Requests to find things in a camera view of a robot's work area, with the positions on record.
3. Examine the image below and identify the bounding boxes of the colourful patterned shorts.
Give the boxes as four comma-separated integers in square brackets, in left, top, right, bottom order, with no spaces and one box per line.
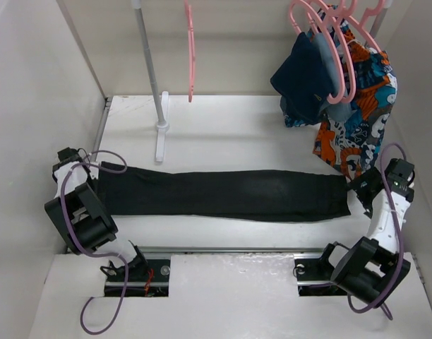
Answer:
[294,8,398,179]

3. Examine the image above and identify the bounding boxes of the grey rack pole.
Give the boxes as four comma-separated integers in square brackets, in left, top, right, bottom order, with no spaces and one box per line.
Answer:
[131,0,169,129]
[364,0,393,52]

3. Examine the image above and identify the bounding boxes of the grey rack pole right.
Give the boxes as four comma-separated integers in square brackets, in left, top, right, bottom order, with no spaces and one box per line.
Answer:
[364,0,393,52]

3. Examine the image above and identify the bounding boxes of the pink hanger back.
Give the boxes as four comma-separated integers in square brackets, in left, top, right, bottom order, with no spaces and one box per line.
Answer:
[337,1,382,52]

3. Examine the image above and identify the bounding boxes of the white rack base foot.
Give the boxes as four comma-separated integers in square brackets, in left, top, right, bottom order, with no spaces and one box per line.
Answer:
[155,91,169,163]

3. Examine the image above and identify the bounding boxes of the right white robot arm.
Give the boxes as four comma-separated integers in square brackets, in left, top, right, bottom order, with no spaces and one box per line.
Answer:
[316,158,415,311]

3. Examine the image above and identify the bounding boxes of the pink hanger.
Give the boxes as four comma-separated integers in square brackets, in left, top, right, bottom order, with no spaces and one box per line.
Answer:
[337,1,382,52]
[308,1,357,105]
[184,0,196,102]
[289,1,349,105]

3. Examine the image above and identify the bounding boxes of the grey blue garment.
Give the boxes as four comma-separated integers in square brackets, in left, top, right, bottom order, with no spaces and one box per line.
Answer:
[312,33,352,122]

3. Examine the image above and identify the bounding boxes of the pink hanger front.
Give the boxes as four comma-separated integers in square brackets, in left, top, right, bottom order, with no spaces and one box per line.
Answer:
[289,1,349,105]

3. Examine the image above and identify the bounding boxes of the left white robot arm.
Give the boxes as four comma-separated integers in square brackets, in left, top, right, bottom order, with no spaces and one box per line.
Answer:
[44,148,152,281]

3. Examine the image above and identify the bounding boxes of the black trousers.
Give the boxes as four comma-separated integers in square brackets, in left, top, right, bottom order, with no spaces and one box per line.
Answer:
[97,162,350,222]

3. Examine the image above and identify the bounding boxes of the grey rack pole left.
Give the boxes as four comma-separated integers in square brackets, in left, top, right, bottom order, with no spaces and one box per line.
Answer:
[131,0,169,129]

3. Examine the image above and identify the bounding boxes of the navy blue shorts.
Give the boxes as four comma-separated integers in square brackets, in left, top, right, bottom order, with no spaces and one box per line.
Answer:
[270,32,335,128]

